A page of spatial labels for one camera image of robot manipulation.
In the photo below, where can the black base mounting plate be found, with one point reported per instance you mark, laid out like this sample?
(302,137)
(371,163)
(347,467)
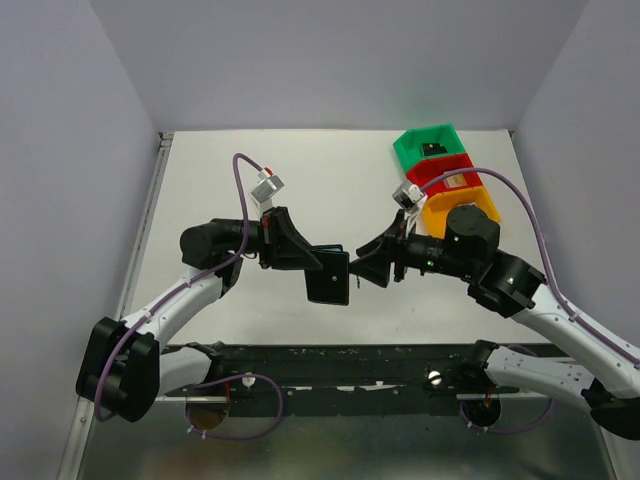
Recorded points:
(342,380)

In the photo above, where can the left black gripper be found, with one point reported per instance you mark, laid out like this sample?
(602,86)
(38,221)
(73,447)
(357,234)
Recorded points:
(267,243)

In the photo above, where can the red plastic bin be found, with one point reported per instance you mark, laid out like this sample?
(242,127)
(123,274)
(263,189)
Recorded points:
(430,168)

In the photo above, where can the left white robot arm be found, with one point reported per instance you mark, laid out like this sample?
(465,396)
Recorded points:
(125,367)

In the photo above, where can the black leather card holder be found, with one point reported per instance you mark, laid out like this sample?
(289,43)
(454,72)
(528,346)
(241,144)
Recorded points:
(330,284)

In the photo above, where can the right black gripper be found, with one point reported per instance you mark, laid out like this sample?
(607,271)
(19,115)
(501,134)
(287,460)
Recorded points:
(398,253)

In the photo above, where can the white box in red bin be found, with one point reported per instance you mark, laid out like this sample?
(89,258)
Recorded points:
(455,181)

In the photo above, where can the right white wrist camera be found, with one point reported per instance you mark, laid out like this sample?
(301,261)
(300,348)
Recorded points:
(411,199)

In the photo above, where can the green plastic bin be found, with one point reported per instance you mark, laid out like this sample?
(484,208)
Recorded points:
(416,145)

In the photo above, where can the yellow plastic bin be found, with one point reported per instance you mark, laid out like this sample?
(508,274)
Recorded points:
(437,207)

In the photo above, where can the black part in green bin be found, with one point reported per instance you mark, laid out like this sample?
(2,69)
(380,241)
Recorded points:
(433,149)

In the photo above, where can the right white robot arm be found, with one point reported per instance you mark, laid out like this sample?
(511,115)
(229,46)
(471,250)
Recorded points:
(602,379)

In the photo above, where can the aluminium extrusion rail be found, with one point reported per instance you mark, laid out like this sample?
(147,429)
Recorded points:
(141,233)

